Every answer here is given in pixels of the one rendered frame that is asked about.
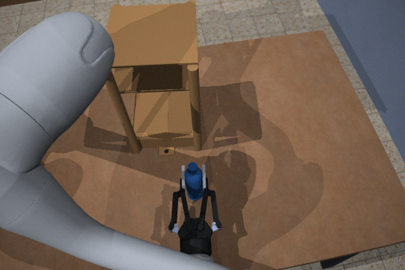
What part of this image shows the blue bottle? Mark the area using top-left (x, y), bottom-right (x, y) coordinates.
top-left (185, 162), bottom-right (203, 200)

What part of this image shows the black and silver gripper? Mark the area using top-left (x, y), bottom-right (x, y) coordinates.
top-left (168, 164), bottom-right (222, 256)

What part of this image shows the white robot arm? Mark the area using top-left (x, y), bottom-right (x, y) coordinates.
top-left (0, 11), bottom-right (231, 270)

